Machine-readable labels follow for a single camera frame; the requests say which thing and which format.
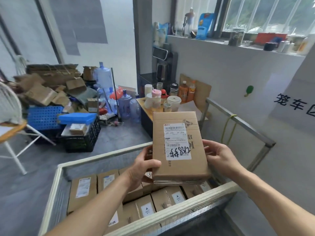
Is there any cream tall bottle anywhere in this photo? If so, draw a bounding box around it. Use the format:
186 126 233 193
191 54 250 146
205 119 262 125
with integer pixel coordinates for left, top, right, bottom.
298 34 315 56

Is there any white small bottle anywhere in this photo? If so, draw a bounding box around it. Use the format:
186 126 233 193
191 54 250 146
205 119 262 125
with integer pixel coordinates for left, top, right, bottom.
277 40 295 54

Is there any heap of mixed rubbish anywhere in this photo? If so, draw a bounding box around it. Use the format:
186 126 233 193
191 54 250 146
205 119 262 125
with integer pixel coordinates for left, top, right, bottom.
98 108 125 127

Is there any wall sign with black characters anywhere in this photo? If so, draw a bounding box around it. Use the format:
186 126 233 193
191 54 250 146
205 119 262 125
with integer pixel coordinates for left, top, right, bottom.
269 80 315 133

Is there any black water dispenser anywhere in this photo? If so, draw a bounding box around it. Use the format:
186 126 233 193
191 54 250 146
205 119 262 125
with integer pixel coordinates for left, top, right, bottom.
139 48 179 94

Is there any metal wire cage cart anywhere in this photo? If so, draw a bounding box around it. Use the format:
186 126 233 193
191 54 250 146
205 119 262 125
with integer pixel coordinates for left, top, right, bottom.
38 97 276 236

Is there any blue plastic box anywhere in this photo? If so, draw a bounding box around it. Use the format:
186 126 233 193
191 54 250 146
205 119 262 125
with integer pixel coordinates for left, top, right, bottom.
58 112 98 125

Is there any clear bottle with strap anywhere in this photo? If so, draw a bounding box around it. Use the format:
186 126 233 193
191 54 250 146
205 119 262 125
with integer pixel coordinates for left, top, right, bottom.
182 8 195 38

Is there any small brown carton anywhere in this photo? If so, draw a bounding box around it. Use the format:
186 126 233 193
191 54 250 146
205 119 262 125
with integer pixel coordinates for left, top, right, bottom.
69 123 88 135

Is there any pink lid clear tumbler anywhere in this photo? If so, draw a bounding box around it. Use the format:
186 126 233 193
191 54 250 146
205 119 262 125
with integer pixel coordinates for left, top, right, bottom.
151 89 162 111

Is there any pale blue plastic bag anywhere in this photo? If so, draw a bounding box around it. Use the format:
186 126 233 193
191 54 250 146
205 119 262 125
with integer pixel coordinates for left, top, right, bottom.
154 22 170 47

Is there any scribbled label printed cardboard box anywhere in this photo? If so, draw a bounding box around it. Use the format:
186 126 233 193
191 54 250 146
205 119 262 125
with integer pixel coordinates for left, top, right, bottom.
152 111 212 186

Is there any black plastic crate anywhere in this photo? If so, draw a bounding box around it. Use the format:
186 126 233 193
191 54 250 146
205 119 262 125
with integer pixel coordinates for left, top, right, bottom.
59 118 101 153
26 129 64 145

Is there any aluminium-framed window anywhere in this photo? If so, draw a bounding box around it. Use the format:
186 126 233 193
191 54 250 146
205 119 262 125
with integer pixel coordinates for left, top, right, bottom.
176 0 315 38

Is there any blue detergent bottle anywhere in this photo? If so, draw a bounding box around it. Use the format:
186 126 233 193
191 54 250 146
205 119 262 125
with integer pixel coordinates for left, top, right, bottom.
196 12 217 40

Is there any red box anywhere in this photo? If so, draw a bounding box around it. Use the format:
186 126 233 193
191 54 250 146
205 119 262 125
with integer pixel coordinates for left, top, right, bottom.
255 32 288 46

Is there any worn parcel barcode label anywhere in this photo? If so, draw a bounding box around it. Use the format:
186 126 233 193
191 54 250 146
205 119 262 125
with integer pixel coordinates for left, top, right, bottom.
67 174 98 215

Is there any parcel with handwritten label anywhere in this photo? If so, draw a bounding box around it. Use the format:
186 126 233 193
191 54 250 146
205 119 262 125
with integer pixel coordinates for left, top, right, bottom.
142 179 168 194

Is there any blue perforated plastic crate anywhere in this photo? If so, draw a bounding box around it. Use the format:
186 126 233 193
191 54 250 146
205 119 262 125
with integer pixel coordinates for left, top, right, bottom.
27 105 64 130

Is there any red plastic object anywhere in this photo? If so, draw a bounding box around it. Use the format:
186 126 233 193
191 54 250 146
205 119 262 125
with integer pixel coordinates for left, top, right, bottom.
109 87 123 100

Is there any white wire-back chair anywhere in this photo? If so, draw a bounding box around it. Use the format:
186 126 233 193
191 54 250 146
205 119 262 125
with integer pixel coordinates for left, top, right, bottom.
13 55 29 75

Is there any blue water jug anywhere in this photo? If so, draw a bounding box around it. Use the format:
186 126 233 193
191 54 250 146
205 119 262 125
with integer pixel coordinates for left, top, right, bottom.
118 89 133 118
129 94 142 123

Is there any person's right forearm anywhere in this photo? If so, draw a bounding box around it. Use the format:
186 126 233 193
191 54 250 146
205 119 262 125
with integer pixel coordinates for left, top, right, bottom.
231 167 315 236

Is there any large pale blue jug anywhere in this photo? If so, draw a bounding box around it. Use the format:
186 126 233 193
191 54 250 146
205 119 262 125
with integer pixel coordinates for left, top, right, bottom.
94 62 114 89

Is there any upright brown carton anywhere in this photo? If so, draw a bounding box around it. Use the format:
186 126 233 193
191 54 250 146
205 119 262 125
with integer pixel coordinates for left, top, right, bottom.
87 98 99 113

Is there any clear glass kettle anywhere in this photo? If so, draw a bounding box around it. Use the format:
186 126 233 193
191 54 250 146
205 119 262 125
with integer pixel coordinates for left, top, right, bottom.
172 22 184 36

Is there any small yellow table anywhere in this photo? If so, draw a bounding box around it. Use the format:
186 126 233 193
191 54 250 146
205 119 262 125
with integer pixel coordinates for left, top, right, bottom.
136 97 173 113

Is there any orange drink bottle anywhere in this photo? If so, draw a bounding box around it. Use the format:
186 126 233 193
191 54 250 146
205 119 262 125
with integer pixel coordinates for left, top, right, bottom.
187 80 197 102

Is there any white lid drink cup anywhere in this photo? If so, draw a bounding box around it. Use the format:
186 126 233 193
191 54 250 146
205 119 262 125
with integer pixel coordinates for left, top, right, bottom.
167 95 182 112

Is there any white metal stool frame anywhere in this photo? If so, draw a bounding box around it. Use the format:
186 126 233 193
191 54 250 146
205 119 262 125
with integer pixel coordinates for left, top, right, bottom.
0 81 56 175

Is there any dark lid glass jar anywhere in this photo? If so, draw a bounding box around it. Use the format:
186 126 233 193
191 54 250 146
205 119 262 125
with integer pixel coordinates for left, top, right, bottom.
228 28 246 47

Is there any large labelled cardboard box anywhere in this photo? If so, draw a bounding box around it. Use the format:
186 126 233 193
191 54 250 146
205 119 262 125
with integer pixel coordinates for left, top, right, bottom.
182 180 212 199
123 194 157 224
150 186 186 212

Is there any green striped holed cardboard box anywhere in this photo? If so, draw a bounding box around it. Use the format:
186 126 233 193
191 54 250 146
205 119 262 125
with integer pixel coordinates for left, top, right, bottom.
119 167 144 203

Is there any person's left hand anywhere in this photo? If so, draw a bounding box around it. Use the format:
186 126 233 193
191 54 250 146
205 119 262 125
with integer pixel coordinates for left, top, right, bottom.
125 145 162 192

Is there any parcel with blue-top label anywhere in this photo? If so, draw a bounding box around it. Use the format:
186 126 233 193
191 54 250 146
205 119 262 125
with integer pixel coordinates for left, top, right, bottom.
97 169 120 194

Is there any person's left forearm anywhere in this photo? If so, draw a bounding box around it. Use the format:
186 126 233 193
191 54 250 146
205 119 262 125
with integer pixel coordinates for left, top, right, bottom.
45 169 138 236

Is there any person's right hand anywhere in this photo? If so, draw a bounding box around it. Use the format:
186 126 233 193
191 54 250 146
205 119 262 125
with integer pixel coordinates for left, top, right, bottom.
202 139 244 180

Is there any yellow-green rope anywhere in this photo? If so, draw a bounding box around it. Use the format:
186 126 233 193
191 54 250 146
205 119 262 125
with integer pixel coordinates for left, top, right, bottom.
220 114 238 145

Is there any brown tea bottle white cap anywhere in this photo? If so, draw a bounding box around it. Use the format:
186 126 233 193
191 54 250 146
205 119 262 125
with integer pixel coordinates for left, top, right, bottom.
178 80 189 104

